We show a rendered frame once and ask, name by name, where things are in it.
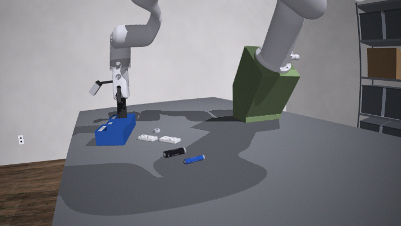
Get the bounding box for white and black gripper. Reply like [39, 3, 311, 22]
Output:
[110, 67, 131, 118]

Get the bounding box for blue battery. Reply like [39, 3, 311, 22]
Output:
[184, 155, 204, 164]

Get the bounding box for blue rack of labelled bins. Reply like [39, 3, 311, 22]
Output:
[94, 114, 136, 146]

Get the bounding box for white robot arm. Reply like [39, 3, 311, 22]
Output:
[89, 0, 327, 96]

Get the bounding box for white domino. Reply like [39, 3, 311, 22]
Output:
[159, 136, 181, 144]
[138, 134, 158, 141]

